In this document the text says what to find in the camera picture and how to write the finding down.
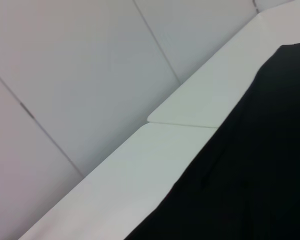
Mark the black shirt with FREE print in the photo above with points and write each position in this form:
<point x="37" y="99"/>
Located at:
<point x="252" y="162"/>

